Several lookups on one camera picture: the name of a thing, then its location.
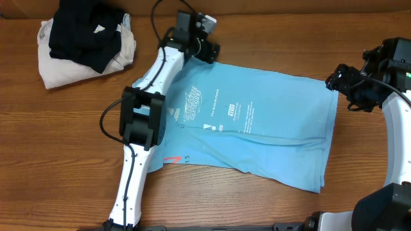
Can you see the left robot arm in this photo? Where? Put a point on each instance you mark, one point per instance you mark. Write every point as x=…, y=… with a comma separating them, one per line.
x=142, y=121

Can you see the folded black garment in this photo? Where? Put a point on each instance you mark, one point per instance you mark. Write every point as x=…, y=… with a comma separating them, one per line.
x=87, y=32

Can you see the light blue t-shirt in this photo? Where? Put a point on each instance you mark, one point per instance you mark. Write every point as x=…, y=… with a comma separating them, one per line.
x=265, y=123

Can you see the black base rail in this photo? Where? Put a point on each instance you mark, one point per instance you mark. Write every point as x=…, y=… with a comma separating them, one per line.
x=221, y=228

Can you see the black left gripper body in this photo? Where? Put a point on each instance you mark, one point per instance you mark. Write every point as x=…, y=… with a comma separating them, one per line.
x=209, y=51

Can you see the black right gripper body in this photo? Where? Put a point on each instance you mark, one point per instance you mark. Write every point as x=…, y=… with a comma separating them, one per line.
x=362, y=95

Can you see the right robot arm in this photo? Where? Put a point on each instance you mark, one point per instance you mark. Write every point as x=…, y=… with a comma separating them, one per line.
x=384, y=82

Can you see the folded beige garment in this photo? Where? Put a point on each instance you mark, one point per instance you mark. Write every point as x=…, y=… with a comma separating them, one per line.
x=58, y=72

